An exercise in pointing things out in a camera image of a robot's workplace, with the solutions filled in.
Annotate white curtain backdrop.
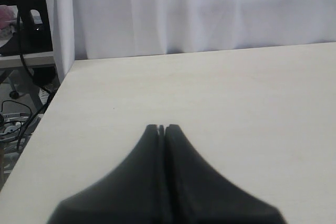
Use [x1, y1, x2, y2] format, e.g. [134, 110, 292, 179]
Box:
[46, 0, 335, 79]

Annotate floor power strip and cables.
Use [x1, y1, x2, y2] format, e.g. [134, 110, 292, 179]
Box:
[0, 100, 44, 151]

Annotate dark device on side table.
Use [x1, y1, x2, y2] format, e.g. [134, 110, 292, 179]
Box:
[1, 0, 53, 56]

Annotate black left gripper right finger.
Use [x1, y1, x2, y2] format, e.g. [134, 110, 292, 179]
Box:
[164, 124, 286, 223]

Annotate black cable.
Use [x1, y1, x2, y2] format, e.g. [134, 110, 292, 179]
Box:
[16, 6, 57, 96]

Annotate grey side table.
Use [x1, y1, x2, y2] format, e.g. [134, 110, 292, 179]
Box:
[1, 51, 56, 110]

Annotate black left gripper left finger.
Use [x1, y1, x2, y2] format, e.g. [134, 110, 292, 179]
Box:
[48, 124, 164, 223]

